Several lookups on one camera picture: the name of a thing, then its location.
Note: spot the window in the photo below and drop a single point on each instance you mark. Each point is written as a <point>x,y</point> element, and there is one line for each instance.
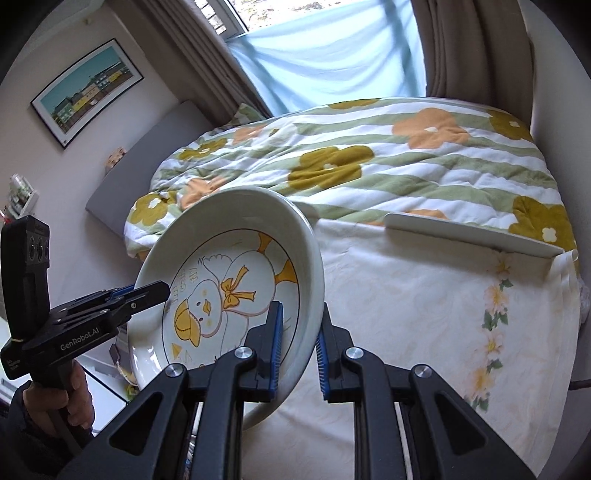
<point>235,17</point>

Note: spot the blue window cloth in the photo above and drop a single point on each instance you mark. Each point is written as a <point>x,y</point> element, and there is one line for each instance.
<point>368,49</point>

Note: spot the brown curtain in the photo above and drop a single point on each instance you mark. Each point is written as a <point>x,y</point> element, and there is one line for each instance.
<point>479,52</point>
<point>197,64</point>

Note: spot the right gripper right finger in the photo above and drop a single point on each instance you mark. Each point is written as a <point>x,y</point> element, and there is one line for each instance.
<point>409,423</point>

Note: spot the grey headboard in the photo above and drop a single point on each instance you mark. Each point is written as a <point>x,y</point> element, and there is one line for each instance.
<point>130,178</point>

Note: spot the white duck deep plate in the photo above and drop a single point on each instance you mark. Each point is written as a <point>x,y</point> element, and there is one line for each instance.
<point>225,260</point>

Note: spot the framed townscape picture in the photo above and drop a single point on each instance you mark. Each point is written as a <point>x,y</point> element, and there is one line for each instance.
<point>83,90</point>

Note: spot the floral quilt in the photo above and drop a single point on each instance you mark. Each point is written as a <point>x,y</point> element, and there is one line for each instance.
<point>358,161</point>

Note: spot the person's left hand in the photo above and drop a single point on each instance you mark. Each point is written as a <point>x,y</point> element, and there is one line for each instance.
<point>40,401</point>

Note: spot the left brown curtain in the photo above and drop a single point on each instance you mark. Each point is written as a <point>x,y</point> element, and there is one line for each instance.
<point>197,64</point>

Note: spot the right brown curtain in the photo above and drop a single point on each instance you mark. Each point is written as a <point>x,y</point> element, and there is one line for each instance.
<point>479,52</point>

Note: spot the green patterned pillow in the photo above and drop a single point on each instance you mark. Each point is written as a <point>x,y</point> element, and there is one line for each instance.
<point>245,115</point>

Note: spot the floral white tablecloth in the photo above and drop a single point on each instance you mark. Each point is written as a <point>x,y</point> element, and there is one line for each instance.
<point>500,328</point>

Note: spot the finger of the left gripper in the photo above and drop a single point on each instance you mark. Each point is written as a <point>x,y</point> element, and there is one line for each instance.
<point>117,311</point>
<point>111,293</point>

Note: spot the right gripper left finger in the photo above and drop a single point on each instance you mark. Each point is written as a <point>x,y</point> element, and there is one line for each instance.
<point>187,423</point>

